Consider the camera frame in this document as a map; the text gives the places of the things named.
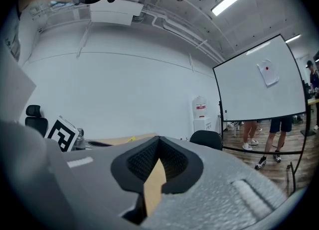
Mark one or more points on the large water bottle red label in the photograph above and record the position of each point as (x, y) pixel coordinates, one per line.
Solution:
(199, 107)

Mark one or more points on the white ceiling air conditioner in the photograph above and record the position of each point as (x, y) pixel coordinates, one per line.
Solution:
(114, 12)

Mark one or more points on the black office chair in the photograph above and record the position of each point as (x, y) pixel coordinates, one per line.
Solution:
(36, 122)

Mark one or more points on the yellow pencil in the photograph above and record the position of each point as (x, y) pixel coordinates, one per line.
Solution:
(131, 139)

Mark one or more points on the person's grey printed shirt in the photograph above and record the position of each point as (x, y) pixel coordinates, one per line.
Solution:
(20, 149)

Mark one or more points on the white paper sheet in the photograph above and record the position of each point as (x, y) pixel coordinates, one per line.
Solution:
(269, 74)

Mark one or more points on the yellow-topped table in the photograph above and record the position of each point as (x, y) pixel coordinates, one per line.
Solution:
(312, 103)

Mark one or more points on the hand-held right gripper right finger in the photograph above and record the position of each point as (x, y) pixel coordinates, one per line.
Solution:
(211, 186)

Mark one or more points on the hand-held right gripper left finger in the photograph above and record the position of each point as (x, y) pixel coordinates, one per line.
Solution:
(99, 174)

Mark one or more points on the white water dispenser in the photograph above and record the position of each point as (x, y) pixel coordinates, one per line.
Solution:
(201, 125)

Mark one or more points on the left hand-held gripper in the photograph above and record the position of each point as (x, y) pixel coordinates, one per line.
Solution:
(62, 135)

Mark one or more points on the black-framed rolling whiteboard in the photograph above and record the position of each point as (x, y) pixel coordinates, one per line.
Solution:
(249, 99)

